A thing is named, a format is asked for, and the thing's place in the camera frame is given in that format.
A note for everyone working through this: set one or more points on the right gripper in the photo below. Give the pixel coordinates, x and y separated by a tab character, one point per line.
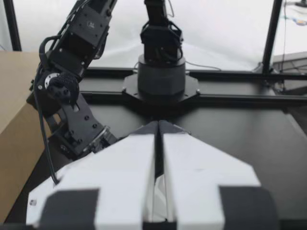
84	129

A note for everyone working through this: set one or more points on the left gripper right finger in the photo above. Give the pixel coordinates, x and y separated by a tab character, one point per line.
199	167

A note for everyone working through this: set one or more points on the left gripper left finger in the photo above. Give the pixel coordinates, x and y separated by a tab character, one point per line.
120	167

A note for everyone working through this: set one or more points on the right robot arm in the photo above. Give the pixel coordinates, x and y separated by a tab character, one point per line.
160	79

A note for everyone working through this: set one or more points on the cardboard box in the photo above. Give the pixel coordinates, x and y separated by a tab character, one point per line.
16	115

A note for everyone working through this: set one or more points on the black frame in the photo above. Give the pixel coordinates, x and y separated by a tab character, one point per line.
269	43

